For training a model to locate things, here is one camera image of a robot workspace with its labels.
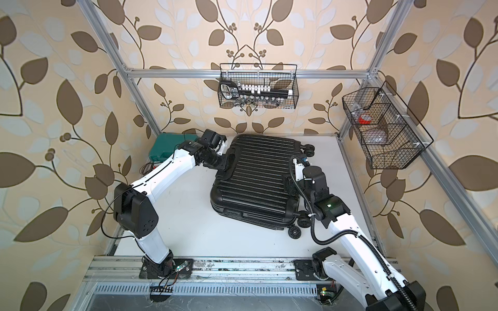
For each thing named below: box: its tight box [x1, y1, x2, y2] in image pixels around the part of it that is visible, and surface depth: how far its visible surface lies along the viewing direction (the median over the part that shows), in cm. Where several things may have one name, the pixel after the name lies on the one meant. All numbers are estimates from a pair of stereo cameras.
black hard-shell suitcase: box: [210, 134, 316, 240], surface depth 77 cm
